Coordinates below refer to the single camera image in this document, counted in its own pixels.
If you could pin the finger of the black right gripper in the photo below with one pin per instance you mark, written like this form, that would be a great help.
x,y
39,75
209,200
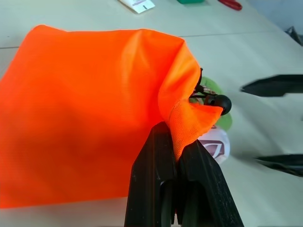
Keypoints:
x,y
284,163
274,85

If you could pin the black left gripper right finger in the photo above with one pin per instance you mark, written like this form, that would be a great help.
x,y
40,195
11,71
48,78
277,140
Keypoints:
x,y
203,186

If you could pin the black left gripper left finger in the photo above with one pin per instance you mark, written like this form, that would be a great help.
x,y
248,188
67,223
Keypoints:
x,y
151,179

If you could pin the dark crumpled object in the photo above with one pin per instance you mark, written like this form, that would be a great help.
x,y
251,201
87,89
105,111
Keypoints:
x,y
296,35

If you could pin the green object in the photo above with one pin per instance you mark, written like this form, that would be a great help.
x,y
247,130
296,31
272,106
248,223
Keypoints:
x,y
190,1

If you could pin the white card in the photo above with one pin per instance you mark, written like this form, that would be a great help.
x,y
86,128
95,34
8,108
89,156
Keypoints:
x,y
138,5

